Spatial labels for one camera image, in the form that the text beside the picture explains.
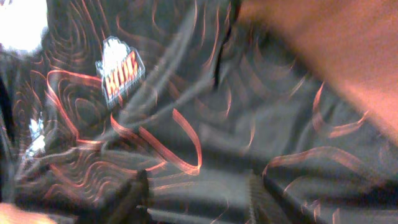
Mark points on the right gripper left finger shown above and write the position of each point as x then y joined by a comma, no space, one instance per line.
131,202

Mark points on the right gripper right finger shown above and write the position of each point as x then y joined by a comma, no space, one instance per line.
267,206

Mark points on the black orange patterned sports jersey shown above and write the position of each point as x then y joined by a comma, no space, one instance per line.
198,94

